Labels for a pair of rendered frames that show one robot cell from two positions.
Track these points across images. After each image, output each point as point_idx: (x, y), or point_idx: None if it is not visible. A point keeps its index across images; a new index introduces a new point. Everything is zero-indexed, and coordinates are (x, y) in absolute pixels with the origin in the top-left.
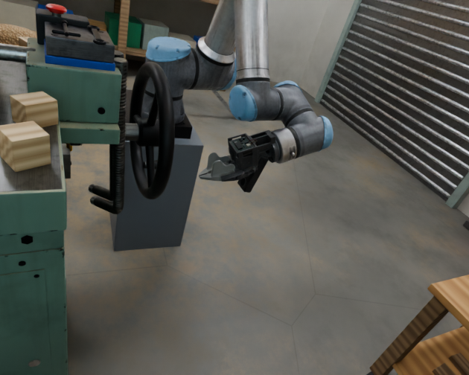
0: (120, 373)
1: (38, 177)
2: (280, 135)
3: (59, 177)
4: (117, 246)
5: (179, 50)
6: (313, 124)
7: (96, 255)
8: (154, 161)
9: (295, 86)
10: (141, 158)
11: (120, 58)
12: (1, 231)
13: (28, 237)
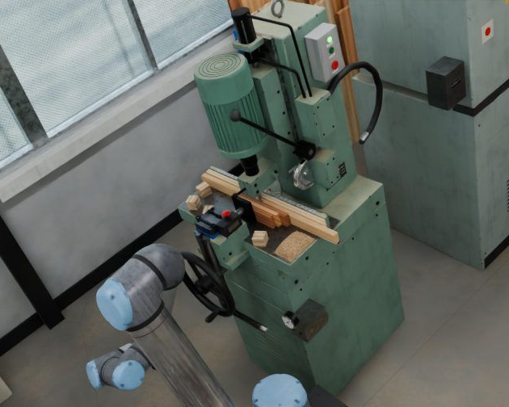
0: (244, 397)
1: (186, 205)
2: (128, 344)
3: (182, 208)
4: None
5: (257, 383)
6: (102, 357)
7: None
8: (212, 313)
9: (119, 364)
10: (221, 312)
11: (199, 234)
12: None
13: None
